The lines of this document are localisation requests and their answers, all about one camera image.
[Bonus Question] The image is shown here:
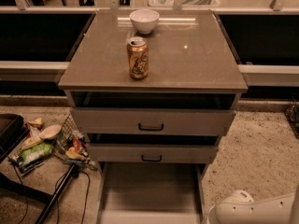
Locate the grey drawer cabinet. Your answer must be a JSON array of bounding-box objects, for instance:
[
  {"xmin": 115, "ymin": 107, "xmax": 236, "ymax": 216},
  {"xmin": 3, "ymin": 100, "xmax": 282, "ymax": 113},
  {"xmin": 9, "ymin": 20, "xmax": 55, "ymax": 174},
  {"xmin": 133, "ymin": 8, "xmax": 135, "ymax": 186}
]
[{"xmin": 57, "ymin": 8, "xmax": 249, "ymax": 224}]

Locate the wire basket with items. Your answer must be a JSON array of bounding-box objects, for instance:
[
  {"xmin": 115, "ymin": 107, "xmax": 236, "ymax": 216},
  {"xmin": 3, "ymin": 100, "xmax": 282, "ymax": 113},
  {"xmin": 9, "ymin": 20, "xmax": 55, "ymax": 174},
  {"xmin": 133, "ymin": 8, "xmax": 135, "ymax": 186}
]
[{"xmin": 54, "ymin": 115, "xmax": 97, "ymax": 171}]

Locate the green snack bag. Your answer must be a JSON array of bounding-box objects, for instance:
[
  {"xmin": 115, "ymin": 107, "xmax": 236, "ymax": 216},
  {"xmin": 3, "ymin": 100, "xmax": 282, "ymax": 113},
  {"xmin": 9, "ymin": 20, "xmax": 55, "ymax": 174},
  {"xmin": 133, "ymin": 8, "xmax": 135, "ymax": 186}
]
[{"xmin": 21, "ymin": 143, "xmax": 52, "ymax": 166}]

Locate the grey top drawer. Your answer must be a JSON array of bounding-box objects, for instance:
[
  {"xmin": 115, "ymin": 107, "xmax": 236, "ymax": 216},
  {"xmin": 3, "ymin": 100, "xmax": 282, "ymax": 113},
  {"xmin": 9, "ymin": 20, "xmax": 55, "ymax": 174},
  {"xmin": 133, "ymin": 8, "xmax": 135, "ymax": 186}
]
[{"xmin": 71, "ymin": 107, "xmax": 236, "ymax": 136}]

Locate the grey bottom drawer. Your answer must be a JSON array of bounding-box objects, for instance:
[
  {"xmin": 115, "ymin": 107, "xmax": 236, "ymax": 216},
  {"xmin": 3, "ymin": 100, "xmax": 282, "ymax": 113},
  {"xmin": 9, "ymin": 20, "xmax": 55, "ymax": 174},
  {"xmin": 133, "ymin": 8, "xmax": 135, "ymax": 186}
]
[{"xmin": 97, "ymin": 162, "xmax": 204, "ymax": 224}]

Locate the white ceramic bowl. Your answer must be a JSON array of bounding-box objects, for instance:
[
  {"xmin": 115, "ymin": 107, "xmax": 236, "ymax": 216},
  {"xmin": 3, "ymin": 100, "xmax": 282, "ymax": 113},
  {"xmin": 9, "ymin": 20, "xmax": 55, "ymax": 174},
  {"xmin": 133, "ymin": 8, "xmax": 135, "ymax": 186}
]
[{"xmin": 129, "ymin": 9, "xmax": 160, "ymax": 34}]

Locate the black box at left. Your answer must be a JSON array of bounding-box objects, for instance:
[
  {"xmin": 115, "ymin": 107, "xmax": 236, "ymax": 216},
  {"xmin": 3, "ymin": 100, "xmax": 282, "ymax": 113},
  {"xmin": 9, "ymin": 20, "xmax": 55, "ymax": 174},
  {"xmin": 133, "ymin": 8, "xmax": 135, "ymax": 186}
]
[{"xmin": 0, "ymin": 114, "xmax": 29, "ymax": 162}]

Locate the grey drawer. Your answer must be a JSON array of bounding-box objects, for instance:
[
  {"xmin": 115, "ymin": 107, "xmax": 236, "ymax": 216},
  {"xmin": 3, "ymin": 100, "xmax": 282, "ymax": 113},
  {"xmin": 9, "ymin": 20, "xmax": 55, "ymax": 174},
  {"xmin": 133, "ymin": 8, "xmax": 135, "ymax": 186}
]
[
  {"xmin": 97, "ymin": 162, "xmax": 204, "ymax": 224},
  {"xmin": 71, "ymin": 107, "xmax": 236, "ymax": 136},
  {"xmin": 87, "ymin": 144, "xmax": 218, "ymax": 164}
]

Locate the gold soda can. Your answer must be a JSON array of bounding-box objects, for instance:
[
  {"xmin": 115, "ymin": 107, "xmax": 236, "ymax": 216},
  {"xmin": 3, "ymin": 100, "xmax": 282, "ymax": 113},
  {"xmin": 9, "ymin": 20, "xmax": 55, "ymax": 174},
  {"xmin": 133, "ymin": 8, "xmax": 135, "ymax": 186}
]
[{"xmin": 127, "ymin": 36, "xmax": 149, "ymax": 79}]

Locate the black cable on floor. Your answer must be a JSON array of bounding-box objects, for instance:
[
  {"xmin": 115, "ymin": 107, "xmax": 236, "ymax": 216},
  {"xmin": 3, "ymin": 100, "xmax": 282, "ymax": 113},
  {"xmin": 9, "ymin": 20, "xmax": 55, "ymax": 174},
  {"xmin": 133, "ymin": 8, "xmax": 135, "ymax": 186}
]
[{"xmin": 54, "ymin": 170, "xmax": 92, "ymax": 224}]

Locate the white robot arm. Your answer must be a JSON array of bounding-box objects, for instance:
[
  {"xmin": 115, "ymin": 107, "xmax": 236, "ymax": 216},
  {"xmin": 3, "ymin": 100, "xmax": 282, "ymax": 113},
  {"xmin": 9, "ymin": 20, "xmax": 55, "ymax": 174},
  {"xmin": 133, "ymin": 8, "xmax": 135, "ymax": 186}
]
[{"xmin": 201, "ymin": 186, "xmax": 299, "ymax": 224}]

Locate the small white bowl on floor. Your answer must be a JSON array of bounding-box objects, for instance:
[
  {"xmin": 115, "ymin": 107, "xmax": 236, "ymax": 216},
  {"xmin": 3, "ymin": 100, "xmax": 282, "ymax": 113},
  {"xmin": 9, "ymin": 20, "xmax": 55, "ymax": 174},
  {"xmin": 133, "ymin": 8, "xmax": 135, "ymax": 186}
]
[{"xmin": 39, "ymin": 125, "xmax": 62, "ymax": 139}]

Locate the wire basket at right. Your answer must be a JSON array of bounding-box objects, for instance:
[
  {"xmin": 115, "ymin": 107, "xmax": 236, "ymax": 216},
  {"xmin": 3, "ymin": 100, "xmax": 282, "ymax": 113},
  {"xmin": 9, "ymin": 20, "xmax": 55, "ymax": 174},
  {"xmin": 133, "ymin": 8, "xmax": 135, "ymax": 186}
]
[{"xmin": 285, "ymin": 102, "xmax": 299, "ymax": 139}]

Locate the black tripod leg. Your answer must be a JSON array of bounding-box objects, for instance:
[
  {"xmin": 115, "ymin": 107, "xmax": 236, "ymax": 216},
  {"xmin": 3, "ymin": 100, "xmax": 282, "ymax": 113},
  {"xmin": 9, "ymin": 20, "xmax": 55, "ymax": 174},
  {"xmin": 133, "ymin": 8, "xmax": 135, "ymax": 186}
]
[{"xmin": 35, "ymin": 164, "xmax": 78, "ymax": 224}]

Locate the grey middle drawer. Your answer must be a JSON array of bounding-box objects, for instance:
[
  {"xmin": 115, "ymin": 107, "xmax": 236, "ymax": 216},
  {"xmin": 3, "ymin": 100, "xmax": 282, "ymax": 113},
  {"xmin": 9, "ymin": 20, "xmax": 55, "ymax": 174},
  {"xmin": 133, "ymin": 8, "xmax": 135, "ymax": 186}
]
[{"xmin": 87, "ymin": 144, "xmax": 218, "ymax": 164}]

